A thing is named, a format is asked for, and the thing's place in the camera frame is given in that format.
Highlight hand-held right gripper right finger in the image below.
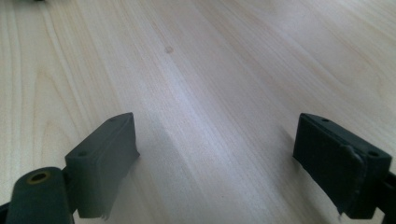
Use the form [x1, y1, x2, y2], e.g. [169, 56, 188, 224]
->
[292, 112, 393, 220]

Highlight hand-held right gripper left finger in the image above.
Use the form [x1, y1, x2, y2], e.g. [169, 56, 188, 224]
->
[64, 112, 140, 220]

